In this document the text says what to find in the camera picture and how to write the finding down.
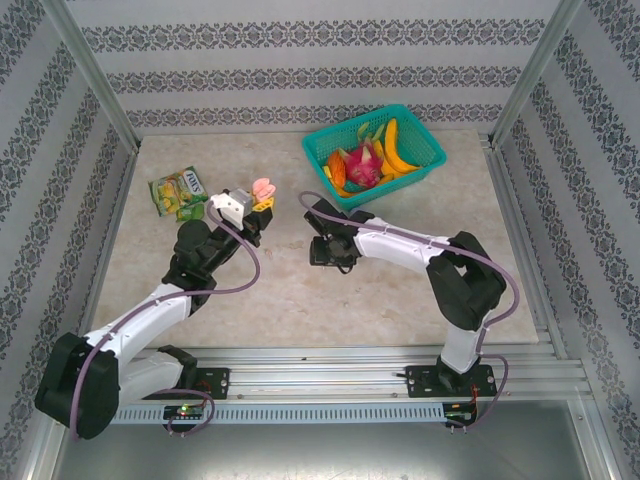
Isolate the pink round peach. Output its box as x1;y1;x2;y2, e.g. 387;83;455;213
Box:
251;177;278;200

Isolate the teal plastic mesh basket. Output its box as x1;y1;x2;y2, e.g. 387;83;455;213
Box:
301;103;448;212

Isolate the small green candy packet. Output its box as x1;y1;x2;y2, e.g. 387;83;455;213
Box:
174;202;207;224

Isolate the small yellow banana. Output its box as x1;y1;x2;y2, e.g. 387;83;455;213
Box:
322;164;362;199

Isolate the green Fox's candy bag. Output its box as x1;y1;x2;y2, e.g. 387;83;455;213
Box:
146;165;210;218

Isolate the orange carrot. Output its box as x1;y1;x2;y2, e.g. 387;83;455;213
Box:
327;151;347;184

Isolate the pink dragon fruit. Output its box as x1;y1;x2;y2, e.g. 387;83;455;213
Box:
345;122;387;187

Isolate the slim yellow banana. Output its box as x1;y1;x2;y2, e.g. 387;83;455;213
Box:
372;141;404;182

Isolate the large orange-yellow banana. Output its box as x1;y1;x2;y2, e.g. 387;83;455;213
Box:
382;117;422;177

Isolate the small green circuit board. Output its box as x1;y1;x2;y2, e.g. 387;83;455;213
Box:
163;404;207;420
443;401;480;424

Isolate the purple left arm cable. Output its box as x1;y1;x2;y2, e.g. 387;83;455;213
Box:
72;204;264;442

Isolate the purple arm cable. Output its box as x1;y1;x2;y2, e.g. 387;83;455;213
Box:
72;204;264;442
298;191;521;437

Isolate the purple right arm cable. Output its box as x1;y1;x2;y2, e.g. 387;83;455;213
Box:
298;191;521;437

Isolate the aluminium side rail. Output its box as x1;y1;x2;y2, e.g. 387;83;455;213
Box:
69;147;142;365
479;132;571;360

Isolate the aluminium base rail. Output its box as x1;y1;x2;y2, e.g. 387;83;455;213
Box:
47;346;587;402

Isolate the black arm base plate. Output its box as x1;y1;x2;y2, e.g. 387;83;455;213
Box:
405;364;499;400
139;367;231;401

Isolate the grey slotted cable duct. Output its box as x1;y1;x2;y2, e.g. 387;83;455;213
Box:
66;403;447;426

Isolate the aluminium frame post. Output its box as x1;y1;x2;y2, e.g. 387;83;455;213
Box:
38;0;142;152
492;0;584;146

